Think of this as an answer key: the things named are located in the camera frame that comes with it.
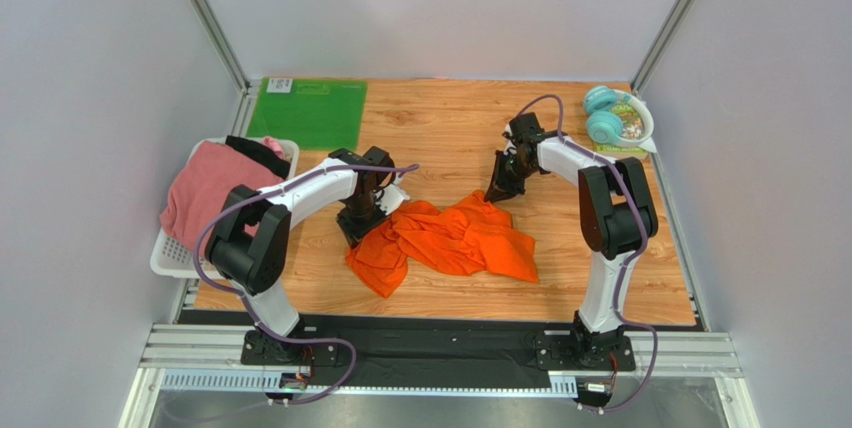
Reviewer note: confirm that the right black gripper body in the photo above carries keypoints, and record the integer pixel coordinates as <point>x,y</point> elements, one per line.
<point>508,167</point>

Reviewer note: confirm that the white plastic basket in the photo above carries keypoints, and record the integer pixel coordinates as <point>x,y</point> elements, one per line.
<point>169,257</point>

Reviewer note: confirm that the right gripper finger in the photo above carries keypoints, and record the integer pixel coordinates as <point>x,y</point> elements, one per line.
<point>510,185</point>
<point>491,192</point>

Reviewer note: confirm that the orange t shirt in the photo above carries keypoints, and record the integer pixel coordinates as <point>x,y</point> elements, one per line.
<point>466,238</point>

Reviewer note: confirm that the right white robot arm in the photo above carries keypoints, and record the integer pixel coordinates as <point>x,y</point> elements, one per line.
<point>617,219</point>

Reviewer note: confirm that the pink t shirt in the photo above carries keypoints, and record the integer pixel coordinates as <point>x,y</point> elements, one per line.
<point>200,189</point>

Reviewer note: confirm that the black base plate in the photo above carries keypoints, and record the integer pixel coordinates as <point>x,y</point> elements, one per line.
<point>425,353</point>

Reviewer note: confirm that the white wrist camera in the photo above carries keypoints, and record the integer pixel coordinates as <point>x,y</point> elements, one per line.
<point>509,134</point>
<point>391,197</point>

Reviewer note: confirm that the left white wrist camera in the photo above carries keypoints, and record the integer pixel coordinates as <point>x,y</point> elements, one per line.
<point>391,197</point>

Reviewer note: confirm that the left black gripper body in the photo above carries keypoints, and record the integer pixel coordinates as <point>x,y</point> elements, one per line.
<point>359,215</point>

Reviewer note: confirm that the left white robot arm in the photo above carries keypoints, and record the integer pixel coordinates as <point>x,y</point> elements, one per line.
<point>243,249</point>

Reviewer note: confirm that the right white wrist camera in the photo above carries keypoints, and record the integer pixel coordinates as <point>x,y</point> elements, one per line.
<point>509,134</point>

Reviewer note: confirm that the green cutting mat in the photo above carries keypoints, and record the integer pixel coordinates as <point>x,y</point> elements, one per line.
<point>315,114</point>

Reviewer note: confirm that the colourful book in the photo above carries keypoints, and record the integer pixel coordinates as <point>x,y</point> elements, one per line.
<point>629,128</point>

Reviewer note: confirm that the aluminium frame rail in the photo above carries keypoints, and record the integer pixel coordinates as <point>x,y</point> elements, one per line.
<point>185,357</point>

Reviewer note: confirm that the black t shirt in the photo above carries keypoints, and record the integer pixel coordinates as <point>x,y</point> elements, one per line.
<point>268,153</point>

